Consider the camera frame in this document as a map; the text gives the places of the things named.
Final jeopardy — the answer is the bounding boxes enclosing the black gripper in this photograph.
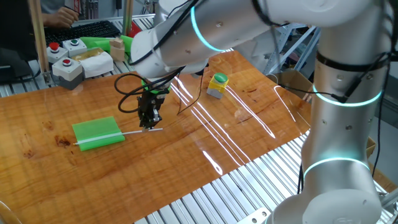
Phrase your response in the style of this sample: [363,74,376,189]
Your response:
[137,91,166,132]

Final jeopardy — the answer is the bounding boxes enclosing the bare forearm at keyboard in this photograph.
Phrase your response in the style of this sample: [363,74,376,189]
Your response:
[42,13,57,29]

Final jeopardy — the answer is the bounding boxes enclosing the red cloth flag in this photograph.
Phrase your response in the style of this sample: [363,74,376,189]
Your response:
[129,21,144,38]

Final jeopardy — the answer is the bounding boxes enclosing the rolled green cloth flag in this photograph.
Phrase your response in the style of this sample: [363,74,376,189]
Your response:
[80,35,134,54]

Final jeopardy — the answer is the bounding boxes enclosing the bare hand at keyboard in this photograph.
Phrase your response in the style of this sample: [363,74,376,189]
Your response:
[53,6,80,29]

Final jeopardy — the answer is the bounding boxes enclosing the glossy wood-pattern table mat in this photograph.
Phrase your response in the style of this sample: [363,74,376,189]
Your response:
[0,51,313,224]

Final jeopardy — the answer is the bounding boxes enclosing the yellow box with green button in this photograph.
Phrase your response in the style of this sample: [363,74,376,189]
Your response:
[206,72,230,100]

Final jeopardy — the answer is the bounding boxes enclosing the small wooden block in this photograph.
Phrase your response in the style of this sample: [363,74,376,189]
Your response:
[109,37,126,62]

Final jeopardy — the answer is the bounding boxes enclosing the grey-white box with red button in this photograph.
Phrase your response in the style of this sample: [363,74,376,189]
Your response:
[51,57,85,91]

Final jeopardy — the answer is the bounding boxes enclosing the white box with green button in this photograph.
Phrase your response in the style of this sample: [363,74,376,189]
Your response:
[62,38,88,58]

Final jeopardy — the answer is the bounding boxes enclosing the black computer keyboard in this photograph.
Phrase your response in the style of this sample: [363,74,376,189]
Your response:
[44,20,121,46]

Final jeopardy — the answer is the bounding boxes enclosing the white box with red button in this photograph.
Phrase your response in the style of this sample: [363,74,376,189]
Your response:
[46,42,69,65]

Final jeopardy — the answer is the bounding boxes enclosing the white foam packing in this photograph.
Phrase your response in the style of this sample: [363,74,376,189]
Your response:
[231,30,282,74]

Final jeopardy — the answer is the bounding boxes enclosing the black monitor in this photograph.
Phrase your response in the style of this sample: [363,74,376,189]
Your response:
[0,0,41,83]

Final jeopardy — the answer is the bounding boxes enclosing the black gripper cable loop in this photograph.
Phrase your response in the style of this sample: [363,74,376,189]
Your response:
[113,67,205,116]

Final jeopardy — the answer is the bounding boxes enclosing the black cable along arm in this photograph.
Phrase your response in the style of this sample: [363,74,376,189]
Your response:
[129,0,200,66]

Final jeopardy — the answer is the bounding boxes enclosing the thin frame post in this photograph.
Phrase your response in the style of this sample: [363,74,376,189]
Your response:
[122,0,134,37]

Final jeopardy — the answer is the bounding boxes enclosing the wood-coloured frame post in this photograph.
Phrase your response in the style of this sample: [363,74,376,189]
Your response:
[27,0,53,85]

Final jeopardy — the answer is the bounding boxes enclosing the silver metal bracket plate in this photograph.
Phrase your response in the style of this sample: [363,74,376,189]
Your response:
[236,207,272,224]

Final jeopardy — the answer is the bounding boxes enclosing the grey metal shelf frame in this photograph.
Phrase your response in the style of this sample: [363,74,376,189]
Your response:
[264,24,321,75]

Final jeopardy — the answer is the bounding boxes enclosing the black cable on upright link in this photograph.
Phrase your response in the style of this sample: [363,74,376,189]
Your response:
[278,52,392,187]

